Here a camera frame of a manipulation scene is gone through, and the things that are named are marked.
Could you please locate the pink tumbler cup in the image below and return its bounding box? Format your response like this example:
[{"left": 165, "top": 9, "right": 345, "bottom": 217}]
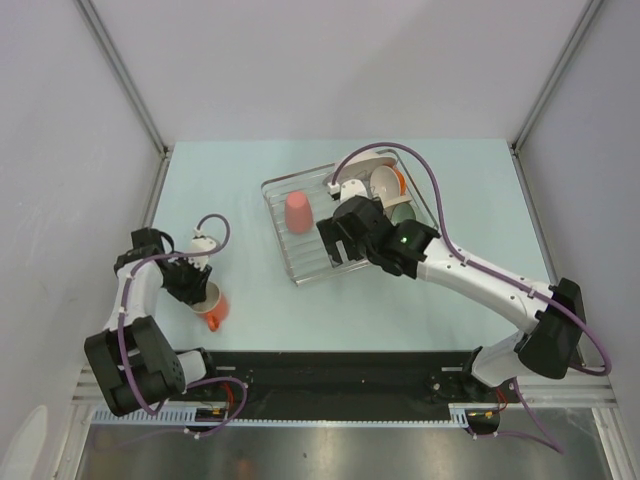
[{"left": 285, "top": 191, "right": 314, "bottom": 234}]

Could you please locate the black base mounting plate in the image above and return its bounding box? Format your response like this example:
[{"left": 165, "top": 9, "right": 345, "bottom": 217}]
[{"left": 101, "top": 349, "right": 584, "bottom": 419}]

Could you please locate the chrome wire dish rack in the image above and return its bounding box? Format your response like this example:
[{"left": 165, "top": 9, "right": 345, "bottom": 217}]
[{"left": 261, "top": 148, "right": 439, "bottom": 285}]

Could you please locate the green celadon bowl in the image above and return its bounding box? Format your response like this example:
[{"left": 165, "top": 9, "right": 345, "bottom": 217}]
[{"left": 390, "top": 202, "right": 416, "bottom": 225}]

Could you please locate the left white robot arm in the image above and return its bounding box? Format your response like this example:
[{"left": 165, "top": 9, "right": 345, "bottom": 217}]
[{"left": 84, "top": 227, "right": 221, "bottom": 417}]

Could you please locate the orange mug with handle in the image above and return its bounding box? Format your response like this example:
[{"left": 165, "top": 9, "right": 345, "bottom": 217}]
[{"left": 191, "top": 282, "right": 229, "bottom": 332}]

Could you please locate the white deep plate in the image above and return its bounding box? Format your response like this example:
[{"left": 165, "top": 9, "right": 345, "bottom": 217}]
[{"left": 338, "top": 150, "right": 397, "bottom": 183}]

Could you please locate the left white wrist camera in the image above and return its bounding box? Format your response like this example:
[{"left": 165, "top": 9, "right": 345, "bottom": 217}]
[{"left": 187, "top": 236, "right": 219, "bottom": 271}]

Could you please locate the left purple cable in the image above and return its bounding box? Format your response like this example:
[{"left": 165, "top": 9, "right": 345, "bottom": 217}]
[{"left": 102, "top": 214, "right": 249, "bottom": 446}]

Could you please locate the aluminium frame rail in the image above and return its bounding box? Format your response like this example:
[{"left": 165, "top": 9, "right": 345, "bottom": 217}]
[{"left": 71, "top": 364, "right": 105, "bottom": 406}]

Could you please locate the white slotted cable duct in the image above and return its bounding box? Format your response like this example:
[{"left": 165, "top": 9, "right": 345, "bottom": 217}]
[{"left": 92, "top": 405, "right": 474, "bottom": 429}]

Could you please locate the orange white bowl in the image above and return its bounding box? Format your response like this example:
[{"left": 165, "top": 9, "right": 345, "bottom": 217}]
[{"left": 369, "top": 165, "right": 406, "bottom": 206}]

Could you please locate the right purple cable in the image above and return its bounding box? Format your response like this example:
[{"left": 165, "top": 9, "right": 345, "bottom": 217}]
[{"left": 329, "top": 142, "right": 614, "bottom": 454}]

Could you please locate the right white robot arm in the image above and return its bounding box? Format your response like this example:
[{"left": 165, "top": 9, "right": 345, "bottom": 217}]
[{"left": 316, "top": 196, "right": 585, "bottom": 401}]

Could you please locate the purple cable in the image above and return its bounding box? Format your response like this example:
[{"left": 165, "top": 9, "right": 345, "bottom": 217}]
[
  {"left": 329, "top": 142, "right": 614, "bottom": 454},
  {"left": 102, "top": 214, "right": 249, "bottom": 446}
]

